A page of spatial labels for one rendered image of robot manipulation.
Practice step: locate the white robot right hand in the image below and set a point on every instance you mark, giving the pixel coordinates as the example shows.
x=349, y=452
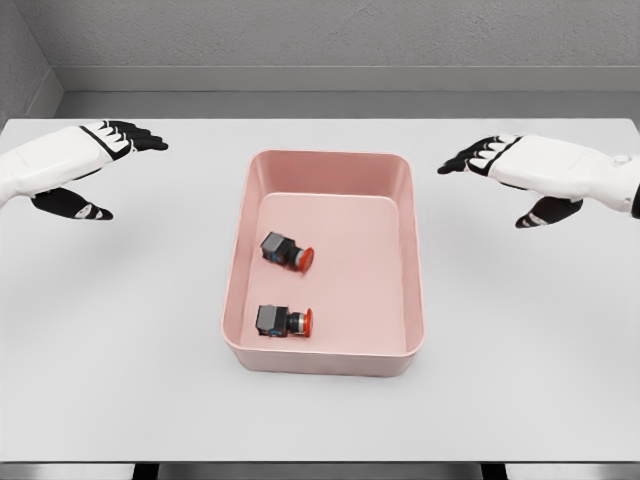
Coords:
x=550, y=167

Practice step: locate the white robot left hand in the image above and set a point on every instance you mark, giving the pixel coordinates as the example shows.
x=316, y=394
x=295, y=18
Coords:
x=50, y=157

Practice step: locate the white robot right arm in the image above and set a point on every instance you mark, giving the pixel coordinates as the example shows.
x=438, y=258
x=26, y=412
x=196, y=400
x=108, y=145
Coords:
x=625, y=185

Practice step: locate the pink rectangular basket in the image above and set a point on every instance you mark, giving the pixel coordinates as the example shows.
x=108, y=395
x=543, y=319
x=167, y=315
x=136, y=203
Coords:
x=350, y=280

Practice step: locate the industrial switch red button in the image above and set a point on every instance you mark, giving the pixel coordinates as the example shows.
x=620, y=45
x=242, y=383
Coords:
x=280, y=248
x=272, y=320

